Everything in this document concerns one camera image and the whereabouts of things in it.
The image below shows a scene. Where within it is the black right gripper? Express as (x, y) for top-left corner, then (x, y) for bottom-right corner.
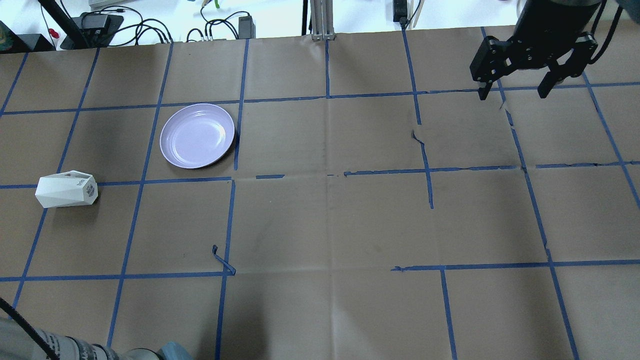
(470, 30), (599, 101)

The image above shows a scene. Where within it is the brown paper table cover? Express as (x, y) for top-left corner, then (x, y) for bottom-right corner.
(1, 22), (640, 360)

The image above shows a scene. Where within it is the red button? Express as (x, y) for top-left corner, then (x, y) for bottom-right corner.
(47, 28), (60, 39)

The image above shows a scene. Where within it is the black power adapter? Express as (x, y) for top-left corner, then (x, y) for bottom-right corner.
(237, 15), (256, 40)

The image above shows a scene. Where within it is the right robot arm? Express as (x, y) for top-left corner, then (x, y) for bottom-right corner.
(470, 0), (639, 101)

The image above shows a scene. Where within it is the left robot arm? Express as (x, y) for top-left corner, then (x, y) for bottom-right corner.
(0, 299), (192, 360)

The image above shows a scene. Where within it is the black stand base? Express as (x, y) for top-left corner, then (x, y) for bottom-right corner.
(56, 13), (125, 50)

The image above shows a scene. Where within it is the aluminium frame post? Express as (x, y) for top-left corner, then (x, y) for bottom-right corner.
(308, 0), (336, 43)

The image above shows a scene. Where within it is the lilac plate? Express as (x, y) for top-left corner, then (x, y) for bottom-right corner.
(158, 104), (236, 169)

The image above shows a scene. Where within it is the white faceted cup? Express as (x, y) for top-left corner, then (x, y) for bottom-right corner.
(35, 170), (99, 208)

